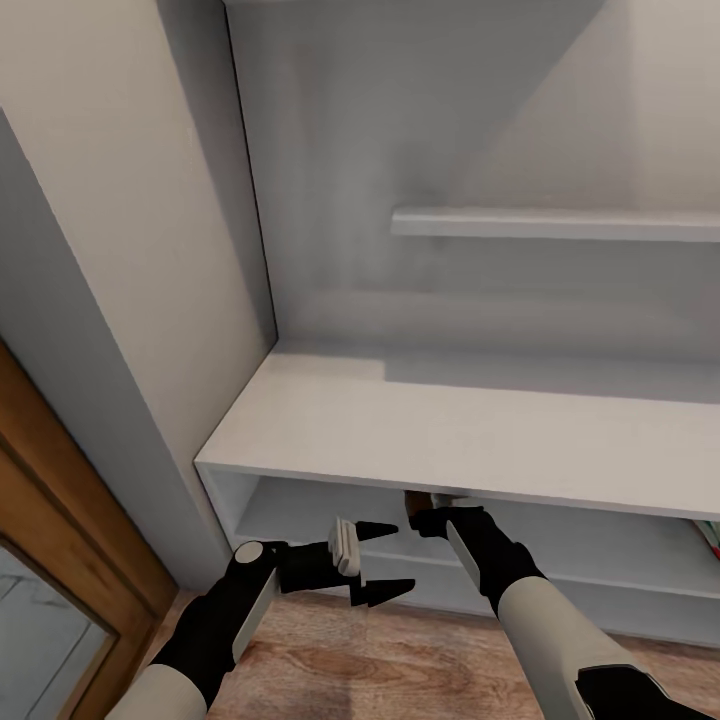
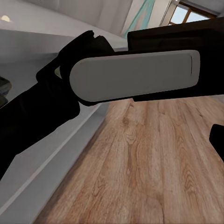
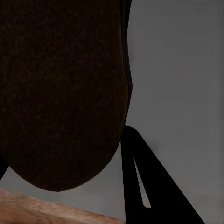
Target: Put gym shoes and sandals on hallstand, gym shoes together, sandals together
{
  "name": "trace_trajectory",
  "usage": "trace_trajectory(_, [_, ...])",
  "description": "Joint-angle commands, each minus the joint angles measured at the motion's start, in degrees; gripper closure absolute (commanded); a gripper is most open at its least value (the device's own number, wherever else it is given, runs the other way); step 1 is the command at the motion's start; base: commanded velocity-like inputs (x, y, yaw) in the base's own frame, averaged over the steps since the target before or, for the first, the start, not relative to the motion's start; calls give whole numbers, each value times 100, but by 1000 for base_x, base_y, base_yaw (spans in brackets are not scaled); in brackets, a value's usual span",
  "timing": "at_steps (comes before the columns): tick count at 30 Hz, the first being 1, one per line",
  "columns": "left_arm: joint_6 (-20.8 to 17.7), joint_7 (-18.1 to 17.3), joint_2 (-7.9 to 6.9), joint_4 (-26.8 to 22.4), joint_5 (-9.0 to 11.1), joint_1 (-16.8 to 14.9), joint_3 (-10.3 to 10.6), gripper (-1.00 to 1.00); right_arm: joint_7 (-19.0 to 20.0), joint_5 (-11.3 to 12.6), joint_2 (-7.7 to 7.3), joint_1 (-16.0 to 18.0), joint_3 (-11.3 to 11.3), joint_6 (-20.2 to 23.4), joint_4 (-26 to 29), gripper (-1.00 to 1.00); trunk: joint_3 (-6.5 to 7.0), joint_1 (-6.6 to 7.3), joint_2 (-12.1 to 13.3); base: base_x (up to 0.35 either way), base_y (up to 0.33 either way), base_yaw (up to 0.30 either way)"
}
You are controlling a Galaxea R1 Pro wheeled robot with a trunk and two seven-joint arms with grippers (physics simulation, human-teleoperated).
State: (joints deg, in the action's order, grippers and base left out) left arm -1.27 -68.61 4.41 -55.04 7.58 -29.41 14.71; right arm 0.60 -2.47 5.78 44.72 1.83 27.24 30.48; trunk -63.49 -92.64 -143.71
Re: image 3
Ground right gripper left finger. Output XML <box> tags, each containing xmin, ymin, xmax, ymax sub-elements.
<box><xmin>0</xmin><ymin>153</ymin><xmax>9</xmax><ymax>180</ymax></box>

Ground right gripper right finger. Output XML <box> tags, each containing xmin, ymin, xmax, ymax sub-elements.
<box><xmin>120</xmin><ymin>125</ymin><xmax>205</xmax><ymax>224</ymax></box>

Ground sandal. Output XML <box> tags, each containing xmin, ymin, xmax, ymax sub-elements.
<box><xmin>0</xmin><ymin>0</ymin><xmax>133</xmax><ymax>192</ymax></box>

